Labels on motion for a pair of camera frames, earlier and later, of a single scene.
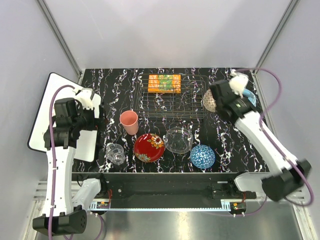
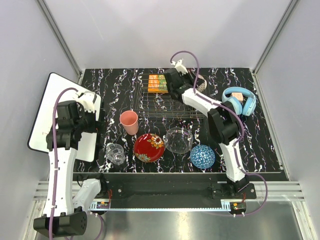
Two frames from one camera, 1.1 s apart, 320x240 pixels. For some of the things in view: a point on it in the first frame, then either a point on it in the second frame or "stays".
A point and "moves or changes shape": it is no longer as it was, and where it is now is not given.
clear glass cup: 115,153 stays
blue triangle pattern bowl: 202,156 stays
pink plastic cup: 129,119 stays
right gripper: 236,96 to 190,77
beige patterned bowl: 209,101 moves or changes shape
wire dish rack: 188,104 stays
